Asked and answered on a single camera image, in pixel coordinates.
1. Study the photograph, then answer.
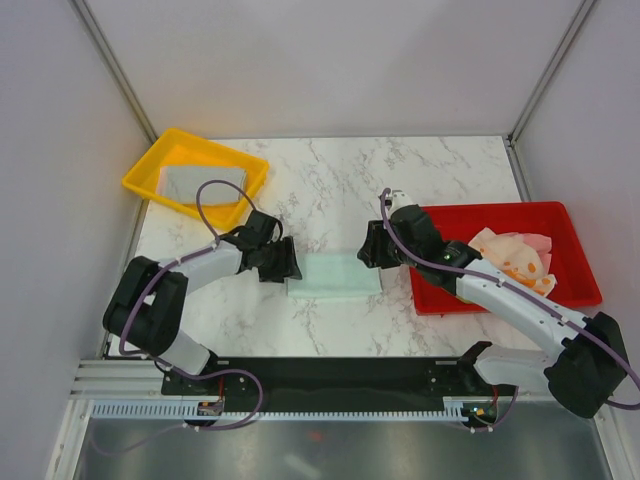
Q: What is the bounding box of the light blue white towel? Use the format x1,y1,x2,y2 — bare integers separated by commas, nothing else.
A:
287,253,382,300

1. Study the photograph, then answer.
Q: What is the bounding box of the aluminium frame post left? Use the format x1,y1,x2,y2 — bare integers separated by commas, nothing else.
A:
68,0,159,143

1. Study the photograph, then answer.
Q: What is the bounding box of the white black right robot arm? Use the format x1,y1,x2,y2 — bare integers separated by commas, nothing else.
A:
357,190,639,418

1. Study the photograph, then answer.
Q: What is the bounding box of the white slotted cable duct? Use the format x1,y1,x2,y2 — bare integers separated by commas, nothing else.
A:
91,398,486,422

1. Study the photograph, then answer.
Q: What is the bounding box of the aluminium frame post right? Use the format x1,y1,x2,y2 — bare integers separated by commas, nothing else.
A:
504,0,601,147

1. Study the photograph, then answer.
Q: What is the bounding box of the pink white towel in tray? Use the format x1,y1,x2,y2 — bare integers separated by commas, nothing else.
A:
504,232,552,276

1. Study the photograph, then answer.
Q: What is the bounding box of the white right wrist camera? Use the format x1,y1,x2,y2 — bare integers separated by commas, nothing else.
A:
383,190,415,215

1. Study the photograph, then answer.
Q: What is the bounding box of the grey terry towel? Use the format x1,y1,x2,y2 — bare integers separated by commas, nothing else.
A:
155,165,248,206

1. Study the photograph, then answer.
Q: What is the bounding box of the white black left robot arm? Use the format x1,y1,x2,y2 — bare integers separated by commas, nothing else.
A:
103,210,302,394

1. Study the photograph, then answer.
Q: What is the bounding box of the yellow plastic tray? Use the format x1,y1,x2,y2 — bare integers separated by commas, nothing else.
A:
122,128,270,219

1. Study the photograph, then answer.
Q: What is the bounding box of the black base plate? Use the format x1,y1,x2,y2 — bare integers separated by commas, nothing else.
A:
161,341,515,412

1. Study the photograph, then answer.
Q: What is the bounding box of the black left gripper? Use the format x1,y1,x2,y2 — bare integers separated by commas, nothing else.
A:
257,237,302,284

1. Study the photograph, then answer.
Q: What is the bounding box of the red plastic tray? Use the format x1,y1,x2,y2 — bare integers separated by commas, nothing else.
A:
424,202,602,308

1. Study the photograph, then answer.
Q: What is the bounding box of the orange patterned towel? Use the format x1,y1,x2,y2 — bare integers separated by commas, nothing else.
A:
469,228,557,297

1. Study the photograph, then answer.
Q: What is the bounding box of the aluminium frame post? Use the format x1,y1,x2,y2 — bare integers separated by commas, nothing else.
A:
68,0,159,143
504,0,601,147

